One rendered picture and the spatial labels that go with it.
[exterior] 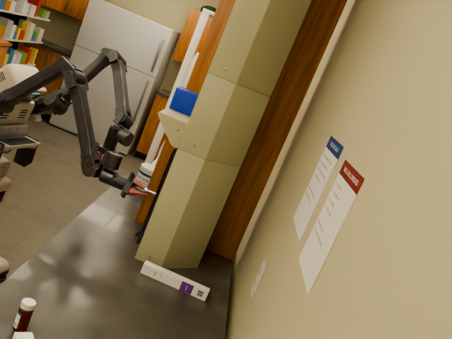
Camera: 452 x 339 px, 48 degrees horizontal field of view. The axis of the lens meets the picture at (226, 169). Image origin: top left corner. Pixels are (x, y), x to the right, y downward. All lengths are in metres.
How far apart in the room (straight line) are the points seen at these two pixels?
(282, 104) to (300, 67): 0.17
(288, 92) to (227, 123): 0.43
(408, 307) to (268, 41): 1.36
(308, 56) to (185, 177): 0.76
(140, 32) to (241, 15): 5.08
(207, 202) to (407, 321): 1.40
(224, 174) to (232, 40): 0.51
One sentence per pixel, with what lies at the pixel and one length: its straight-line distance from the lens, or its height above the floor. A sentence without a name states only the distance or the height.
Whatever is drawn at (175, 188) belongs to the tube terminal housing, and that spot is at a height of 1.26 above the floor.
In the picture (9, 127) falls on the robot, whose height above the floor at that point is 1.09.
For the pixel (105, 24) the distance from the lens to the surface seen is 7.00.
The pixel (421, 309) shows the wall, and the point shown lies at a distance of 0.67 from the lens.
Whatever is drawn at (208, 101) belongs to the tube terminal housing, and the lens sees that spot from 1.86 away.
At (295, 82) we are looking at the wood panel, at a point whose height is 1.80.
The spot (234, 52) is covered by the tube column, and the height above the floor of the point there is 1.81.
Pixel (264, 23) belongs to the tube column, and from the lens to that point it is 1.86.
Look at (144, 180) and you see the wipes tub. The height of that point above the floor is 1.02.
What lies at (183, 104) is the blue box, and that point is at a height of 1.55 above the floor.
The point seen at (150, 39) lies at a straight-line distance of 6.86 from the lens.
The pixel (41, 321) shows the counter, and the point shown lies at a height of 0.94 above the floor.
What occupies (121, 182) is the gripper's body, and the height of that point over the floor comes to 1.18.
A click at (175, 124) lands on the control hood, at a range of 1.88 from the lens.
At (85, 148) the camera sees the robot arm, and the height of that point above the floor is 1.24.
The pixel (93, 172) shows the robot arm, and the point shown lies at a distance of 2.06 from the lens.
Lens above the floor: 1.80
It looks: 12 degrees down
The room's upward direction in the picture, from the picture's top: 23 degrees clockwise
